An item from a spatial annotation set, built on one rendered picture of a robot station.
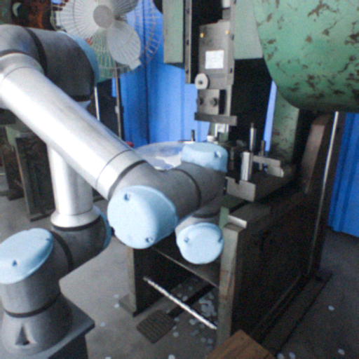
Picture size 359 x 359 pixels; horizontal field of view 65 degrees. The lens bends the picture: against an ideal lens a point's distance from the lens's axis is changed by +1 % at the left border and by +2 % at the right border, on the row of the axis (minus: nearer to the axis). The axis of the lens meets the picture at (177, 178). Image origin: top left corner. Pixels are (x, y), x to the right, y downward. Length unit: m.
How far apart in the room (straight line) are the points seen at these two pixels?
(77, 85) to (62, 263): 0.38
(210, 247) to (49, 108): 0.32
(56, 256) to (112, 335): 0.74
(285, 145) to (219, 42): 0.46
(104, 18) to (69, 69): 1.04
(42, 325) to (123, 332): 0.67
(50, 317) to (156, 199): 0.48
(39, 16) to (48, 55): 1.58
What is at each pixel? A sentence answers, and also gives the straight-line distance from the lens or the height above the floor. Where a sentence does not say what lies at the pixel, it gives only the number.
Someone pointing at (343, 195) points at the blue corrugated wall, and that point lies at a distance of 2.15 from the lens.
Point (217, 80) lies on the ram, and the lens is 1.00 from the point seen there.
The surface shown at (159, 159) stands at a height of 0.78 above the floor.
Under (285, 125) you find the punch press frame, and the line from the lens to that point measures 1.16.
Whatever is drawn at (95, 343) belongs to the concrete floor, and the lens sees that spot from 1.36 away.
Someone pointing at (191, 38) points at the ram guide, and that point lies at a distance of 1.04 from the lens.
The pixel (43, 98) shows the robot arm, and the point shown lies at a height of 0.98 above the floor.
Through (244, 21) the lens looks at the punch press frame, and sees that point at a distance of 0.91.
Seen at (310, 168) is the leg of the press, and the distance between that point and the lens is 1.20.
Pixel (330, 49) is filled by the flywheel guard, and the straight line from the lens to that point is 0.61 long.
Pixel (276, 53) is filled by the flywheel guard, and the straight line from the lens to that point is 0.65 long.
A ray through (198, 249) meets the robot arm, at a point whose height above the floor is 0.75.
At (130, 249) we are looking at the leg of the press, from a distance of 1.23.
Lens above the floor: 1.01
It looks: 20 degrees down
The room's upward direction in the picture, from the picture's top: straight up
